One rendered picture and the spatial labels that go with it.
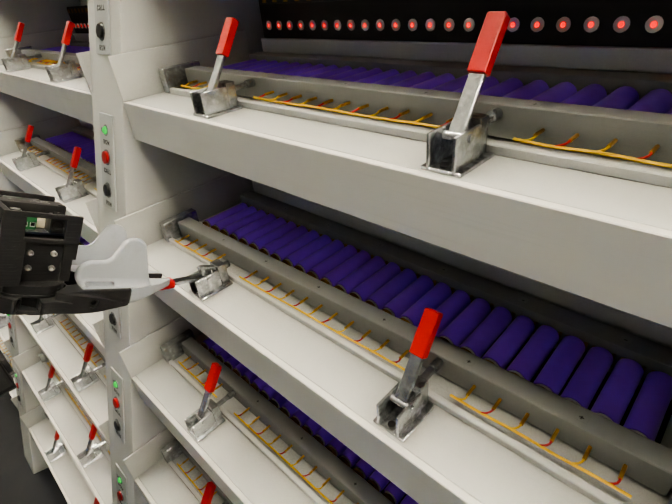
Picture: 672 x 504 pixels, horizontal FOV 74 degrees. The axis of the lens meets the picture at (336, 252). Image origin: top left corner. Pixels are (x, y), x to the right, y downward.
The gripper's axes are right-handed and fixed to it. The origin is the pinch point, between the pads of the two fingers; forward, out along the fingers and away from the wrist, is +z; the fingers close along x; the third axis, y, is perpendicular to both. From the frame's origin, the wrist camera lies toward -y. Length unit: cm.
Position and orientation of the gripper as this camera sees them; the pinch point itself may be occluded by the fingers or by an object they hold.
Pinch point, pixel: (151, 285)
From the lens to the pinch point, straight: 48.8
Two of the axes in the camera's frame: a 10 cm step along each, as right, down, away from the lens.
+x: -7.2, -3.1, 6.2
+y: 2.6, -9.5, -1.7
